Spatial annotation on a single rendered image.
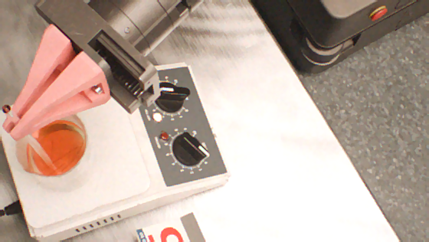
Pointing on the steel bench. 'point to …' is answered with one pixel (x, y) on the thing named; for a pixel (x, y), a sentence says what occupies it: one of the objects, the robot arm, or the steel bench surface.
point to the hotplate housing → (135, 205)
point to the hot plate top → (109, 152)
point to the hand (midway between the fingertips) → (17, 125)
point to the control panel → (165, 153)
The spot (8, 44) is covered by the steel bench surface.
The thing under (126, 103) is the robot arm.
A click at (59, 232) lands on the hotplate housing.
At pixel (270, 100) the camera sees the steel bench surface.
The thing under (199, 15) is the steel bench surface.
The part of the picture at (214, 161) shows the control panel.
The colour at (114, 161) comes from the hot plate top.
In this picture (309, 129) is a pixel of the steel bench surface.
